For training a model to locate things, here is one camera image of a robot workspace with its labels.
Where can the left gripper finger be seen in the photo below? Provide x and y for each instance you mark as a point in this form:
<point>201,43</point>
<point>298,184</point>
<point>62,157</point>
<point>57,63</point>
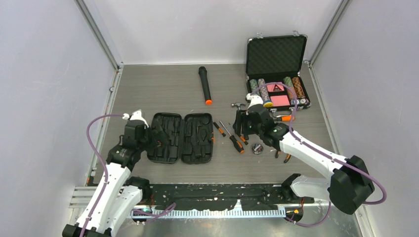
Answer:
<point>160,141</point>
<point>157,128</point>

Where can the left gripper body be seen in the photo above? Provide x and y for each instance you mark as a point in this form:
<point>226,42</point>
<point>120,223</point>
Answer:
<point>146,141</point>

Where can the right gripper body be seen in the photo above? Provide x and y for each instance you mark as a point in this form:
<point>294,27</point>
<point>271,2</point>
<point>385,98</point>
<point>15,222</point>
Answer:
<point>249,128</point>

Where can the small orange black screwdriver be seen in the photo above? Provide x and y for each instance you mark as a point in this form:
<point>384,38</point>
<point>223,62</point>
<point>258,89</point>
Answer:
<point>244,140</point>

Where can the thin orange black screwdriver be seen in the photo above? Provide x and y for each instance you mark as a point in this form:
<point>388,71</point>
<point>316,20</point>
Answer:
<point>219,129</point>

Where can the black tool kit case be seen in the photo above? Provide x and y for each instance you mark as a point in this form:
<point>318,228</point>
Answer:
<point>191,139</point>

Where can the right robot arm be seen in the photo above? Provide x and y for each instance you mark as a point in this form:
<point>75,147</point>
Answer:
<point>345,182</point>

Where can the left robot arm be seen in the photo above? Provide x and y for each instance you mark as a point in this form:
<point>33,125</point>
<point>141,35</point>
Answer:
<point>118,192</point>

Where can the small round bit holder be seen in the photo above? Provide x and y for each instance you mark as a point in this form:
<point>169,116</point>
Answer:
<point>257,148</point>

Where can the open poker chip case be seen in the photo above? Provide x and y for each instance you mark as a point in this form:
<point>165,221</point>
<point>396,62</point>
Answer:
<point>273,66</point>

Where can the black microphone orange end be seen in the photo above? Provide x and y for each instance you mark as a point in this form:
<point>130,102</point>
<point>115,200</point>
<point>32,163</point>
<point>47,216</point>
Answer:
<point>205,84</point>

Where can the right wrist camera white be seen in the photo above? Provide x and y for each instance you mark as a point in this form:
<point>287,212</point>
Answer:
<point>254,99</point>

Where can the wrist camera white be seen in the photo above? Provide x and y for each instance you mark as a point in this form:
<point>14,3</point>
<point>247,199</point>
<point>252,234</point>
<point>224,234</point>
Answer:
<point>254,99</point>
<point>136,115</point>

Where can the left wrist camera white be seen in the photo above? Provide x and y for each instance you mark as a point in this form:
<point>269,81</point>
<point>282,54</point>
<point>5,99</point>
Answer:
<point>136,115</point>

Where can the orange handled screwdriver by case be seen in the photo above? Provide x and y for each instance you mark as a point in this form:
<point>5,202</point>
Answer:
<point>285,118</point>

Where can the orange handled pliers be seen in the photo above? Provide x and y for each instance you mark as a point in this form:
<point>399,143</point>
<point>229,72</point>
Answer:
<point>286,157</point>

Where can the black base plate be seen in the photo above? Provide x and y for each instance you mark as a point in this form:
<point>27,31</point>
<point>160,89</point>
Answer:
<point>219,197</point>

